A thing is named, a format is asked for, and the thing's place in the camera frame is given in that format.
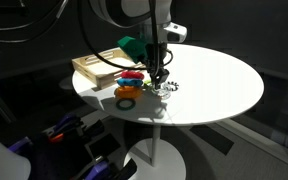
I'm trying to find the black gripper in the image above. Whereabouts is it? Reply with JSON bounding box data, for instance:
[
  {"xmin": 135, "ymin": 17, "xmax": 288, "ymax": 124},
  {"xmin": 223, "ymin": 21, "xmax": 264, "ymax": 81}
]
[{"xmin": 146, "ymin": 43, "xmax": 169, "ymax": 89}]

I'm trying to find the clear toy ring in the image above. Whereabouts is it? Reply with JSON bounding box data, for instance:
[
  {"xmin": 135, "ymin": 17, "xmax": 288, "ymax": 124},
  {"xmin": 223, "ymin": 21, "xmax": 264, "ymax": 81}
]
[{"xmin": 151, "ymin": 83, "xmax": 172, "ymax": 100}]

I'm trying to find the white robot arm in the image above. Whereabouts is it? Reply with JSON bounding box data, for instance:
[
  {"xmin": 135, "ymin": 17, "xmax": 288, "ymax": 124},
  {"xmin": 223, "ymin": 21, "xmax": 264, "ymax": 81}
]
[{"xmin": 88, "ymin": 0, "xmax": 187, "ymax": 89}]

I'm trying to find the wooden tray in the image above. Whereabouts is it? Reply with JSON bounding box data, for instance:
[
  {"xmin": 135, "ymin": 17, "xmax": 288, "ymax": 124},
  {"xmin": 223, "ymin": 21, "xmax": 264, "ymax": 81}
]
[{"xmin": 72, "ymin": 48, "xmax": 144, "ymax": 89}]

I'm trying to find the purple orange clamp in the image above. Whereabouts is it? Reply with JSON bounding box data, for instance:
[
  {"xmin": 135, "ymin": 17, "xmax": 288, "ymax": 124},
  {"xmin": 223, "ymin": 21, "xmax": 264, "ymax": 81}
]
[{"xmin": 7, "ymin": 112, "xmax": 85, "ymax": 154}]

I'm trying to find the white chair edge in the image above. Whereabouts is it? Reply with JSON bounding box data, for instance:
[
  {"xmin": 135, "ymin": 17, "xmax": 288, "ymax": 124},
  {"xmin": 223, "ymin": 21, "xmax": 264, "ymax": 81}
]
[{"xmin": 0, "ymin": 143, "xmax": 31, "ymax": 180}]

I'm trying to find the lime green small ring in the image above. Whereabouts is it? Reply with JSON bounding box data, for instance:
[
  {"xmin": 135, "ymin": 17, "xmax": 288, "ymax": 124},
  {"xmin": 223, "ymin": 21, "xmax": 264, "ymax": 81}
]
[{"xmin": 142, "ymin": 79, "xmax": 154, "ymax": 90}]

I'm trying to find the black white gear ring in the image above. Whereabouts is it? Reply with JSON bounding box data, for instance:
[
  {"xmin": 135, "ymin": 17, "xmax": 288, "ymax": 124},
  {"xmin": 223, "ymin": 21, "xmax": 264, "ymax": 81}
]
[{"xmin": 166, "ymin": 81, "xmax": 180, "ymax": 92}]

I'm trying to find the red toy ring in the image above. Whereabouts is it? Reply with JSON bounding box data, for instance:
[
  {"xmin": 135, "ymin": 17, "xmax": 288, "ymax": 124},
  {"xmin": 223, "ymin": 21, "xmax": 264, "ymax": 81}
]
[{"xmin": 120, "ymin": 70, "xmax": 145, "ymax": 81}]

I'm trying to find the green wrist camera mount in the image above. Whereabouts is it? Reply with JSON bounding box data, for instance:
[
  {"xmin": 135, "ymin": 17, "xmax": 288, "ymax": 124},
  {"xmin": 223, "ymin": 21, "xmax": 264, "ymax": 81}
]
[{"xmin": 117, "ymin": 36, "xmax": 147, "ymax": 64}]

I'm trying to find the blue toy ring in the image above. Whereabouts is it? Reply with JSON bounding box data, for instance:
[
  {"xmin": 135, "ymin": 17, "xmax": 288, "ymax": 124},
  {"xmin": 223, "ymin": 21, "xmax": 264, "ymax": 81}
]
[{"xmin": 116, "ymin": 77, "xmax": 144, "ymax": 88}]

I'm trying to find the orange toy ring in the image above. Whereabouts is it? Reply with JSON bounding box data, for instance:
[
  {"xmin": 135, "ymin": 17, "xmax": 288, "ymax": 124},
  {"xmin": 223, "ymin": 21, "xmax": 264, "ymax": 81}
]
[{"xmin": 114, "ymin": 85, "xmax": 144, "ymax": 100}]

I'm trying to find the dark green thin ring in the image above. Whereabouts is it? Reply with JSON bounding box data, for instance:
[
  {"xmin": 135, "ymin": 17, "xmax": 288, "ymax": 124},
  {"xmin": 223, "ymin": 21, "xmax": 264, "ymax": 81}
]
[{"xmin": 115, "ymin": 98, "xmax": 137, "ymax": 111}]

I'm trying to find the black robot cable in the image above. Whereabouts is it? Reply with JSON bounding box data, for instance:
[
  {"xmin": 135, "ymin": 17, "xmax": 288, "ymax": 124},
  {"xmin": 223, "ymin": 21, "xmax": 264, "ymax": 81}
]
[{"xmin": 77, "ymin": 0, "xmax": 152, "ymax": 71}]

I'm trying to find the white table pedestal base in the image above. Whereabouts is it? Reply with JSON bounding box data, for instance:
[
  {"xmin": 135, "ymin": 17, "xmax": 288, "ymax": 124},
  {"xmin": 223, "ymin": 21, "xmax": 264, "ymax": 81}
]
[{"xmin": 124, "ymin": 125, "xmax": 186, "ymax": 180}]

